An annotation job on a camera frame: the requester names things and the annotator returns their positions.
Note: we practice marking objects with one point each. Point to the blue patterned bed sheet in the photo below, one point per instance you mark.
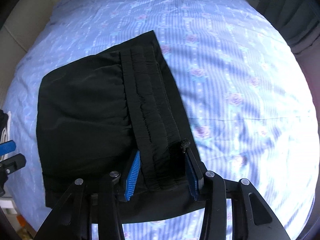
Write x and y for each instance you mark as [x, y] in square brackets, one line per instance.
[225, 80]

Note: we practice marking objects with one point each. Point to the beige louvred wardrobe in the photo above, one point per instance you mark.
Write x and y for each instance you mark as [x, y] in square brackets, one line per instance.
[17, 30]

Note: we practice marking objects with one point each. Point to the black pants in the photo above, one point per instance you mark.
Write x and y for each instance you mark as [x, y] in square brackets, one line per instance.
[87, 117]

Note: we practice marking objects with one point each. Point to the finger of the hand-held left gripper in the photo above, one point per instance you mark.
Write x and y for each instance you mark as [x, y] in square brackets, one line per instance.
[7, 147]
[15, 162]

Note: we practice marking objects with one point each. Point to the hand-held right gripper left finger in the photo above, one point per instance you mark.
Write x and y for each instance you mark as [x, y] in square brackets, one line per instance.
[133, 170]

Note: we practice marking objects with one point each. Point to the teal curtain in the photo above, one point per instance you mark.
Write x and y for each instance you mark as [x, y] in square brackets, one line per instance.
[290, 12]

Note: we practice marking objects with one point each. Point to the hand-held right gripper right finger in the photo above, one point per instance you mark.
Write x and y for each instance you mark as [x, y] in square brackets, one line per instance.
[192, 177]

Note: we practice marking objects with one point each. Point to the stack of folded clothes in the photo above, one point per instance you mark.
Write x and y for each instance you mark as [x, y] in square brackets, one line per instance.
[7, 127]

